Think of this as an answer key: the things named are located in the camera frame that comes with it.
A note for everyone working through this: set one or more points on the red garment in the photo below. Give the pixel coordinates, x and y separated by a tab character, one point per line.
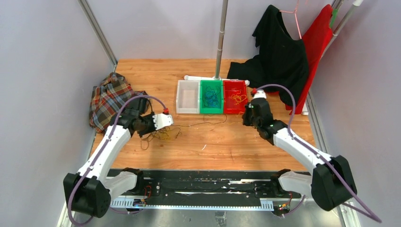
315	39

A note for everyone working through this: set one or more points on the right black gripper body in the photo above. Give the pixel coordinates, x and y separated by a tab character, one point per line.
248	119

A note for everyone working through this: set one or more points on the red plastic bin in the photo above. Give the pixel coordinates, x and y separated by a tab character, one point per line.
235	97

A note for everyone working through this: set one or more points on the white stand base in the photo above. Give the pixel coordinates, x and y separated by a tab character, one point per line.
188	77

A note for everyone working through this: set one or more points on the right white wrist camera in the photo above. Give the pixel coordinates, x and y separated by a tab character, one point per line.
258	94

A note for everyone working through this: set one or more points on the aluminium frame rail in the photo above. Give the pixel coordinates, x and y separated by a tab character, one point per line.
190	190

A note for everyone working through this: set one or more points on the black t-shirt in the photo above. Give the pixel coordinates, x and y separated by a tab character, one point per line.
281	59

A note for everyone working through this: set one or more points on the pink clothes hanger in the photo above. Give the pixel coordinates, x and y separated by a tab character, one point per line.
294	12

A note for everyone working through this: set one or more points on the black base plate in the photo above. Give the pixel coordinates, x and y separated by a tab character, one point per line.
228	190

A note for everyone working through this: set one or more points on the green plastic bin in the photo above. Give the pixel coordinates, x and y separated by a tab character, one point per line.
211	97

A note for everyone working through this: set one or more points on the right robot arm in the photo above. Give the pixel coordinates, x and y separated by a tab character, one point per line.
330	181

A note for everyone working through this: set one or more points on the white garment rack pole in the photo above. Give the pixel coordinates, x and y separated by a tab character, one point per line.
336	4

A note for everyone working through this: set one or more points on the white plastic bin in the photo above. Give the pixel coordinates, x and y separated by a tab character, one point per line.
188	97

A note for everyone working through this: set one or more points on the plaid flannel shirt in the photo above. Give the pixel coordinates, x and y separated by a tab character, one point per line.
107	99

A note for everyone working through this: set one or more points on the green clothes hanger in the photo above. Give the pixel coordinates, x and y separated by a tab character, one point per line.
333	17

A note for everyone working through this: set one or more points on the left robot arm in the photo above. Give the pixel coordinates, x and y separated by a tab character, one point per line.
100	163

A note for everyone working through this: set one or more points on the metal stand pole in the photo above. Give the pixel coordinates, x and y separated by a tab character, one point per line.
221	39

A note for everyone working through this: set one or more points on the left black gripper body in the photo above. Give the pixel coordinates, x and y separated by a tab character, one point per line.
147	125

